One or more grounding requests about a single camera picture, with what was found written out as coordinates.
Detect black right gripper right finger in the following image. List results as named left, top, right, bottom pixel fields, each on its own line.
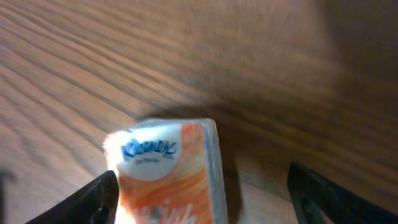
left=287, top=162, right=397, bottom=223

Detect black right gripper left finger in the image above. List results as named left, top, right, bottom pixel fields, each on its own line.
left=27, top=170, right=119, bottom=224

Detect orange Kleenex tissue pack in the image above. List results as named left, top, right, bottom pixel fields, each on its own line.
left=103, top=118, right=228, bottom=224

